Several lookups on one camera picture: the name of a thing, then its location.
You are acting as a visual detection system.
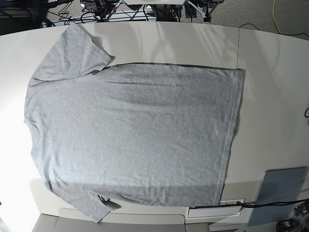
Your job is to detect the grey T-shirt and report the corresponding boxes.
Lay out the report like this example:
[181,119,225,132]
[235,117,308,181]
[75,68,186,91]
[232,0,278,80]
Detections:
[24,24,245,222]

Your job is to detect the blue-grey flat panel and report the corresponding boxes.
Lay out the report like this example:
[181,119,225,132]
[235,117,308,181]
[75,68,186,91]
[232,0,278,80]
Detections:
[247,167,307,226]

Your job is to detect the black device bottom right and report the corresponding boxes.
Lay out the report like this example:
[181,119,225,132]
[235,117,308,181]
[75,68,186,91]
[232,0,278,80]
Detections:
[276,219,297,232]

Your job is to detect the aluminium frame stand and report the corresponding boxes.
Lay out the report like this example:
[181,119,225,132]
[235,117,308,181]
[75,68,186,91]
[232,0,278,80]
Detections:
[80,0,224,23]

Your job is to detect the white table cable grommet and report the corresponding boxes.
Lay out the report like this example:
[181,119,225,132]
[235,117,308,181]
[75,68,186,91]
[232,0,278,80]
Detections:
[185,199,245,219]

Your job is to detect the black cable over panel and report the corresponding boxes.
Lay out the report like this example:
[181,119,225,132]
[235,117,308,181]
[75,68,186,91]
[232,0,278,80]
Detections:
[238,199,307,208]

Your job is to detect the yellow cable on floor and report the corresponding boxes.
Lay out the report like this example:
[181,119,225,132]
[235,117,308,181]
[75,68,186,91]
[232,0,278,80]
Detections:
[272,0,309,37]

